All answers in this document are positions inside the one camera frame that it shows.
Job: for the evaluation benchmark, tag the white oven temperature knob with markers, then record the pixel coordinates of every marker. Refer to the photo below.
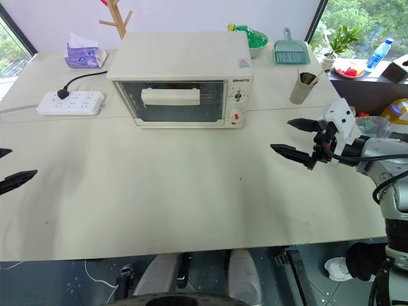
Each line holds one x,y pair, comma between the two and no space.
238,96

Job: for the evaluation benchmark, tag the wooden coat rack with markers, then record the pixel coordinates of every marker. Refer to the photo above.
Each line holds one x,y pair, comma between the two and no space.
121,22

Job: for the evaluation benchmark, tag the black side shelf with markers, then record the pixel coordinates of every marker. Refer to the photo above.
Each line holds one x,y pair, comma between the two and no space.
366,90

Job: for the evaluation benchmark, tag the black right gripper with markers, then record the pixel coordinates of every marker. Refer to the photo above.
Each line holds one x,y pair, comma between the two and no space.
325,140

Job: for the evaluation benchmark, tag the black floor bracket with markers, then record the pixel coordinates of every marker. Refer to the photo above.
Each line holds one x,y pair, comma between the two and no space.
185,271

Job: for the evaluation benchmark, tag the black trouser leg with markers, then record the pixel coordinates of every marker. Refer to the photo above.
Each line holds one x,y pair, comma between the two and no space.
365,261

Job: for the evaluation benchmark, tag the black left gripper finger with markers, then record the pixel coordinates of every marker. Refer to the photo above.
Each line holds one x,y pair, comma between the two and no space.
17,180
4,152

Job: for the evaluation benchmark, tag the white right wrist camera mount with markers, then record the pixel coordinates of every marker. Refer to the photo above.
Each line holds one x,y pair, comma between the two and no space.
342,122

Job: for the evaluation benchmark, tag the white toaster oven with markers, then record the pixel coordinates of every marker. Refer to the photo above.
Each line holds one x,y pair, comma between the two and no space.
178,54

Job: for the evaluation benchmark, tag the purple tissue pack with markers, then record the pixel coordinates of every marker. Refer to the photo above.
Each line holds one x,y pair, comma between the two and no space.
83,57

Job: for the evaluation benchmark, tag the white rounded robot leg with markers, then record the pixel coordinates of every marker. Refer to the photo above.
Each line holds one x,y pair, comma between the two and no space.
243,275
157,275

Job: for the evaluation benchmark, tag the blue water bottle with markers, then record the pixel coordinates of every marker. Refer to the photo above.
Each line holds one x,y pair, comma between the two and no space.
377,55

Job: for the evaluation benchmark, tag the metal cup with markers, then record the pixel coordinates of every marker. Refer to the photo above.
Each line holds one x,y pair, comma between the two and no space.
299,90

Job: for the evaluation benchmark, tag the wooden stick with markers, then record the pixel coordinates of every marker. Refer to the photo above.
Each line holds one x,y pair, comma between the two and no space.
317,77

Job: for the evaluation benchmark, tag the black table leg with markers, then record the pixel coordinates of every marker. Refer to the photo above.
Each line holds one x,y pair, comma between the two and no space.
298,277

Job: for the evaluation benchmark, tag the white shoe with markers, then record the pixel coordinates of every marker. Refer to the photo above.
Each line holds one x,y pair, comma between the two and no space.
338,269

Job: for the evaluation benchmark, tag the green plastic bottle yellow cap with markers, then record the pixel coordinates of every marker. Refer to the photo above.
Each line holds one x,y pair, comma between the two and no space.
255,36

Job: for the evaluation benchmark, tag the white power strip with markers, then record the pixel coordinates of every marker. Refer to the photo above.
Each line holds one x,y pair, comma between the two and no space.
70,105

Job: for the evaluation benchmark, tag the teal dustpan with brush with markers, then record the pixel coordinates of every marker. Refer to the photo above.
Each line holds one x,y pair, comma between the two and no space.
291,52

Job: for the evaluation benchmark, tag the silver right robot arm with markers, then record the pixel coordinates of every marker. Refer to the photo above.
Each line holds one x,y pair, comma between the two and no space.
385,159

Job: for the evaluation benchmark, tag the clear plastic container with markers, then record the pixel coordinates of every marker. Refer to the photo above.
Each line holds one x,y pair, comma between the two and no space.
369,126

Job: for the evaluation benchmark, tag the pink plate with red fruit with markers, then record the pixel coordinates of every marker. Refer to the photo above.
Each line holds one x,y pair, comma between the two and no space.
349,71

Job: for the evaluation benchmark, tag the dark brown tissue box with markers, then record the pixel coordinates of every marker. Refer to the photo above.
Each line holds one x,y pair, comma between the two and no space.
396,71

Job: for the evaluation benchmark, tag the potted green plant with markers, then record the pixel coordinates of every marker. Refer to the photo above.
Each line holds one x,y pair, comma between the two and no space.
338,41

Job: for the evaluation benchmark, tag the yellow plastic jug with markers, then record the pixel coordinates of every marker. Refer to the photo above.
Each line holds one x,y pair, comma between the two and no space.
396,113

